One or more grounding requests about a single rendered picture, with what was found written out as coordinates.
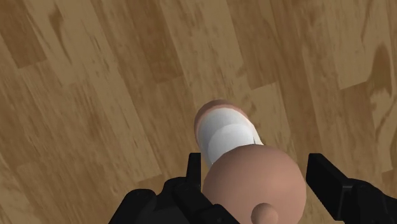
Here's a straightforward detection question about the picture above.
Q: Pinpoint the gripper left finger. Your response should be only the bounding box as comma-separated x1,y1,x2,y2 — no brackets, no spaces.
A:
108,152,240,224

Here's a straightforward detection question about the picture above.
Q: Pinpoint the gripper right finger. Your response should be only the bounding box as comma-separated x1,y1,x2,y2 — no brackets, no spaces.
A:
305,153,397,224

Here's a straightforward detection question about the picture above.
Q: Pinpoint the pink and white figure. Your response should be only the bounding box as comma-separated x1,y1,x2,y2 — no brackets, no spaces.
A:
193,99,307,224

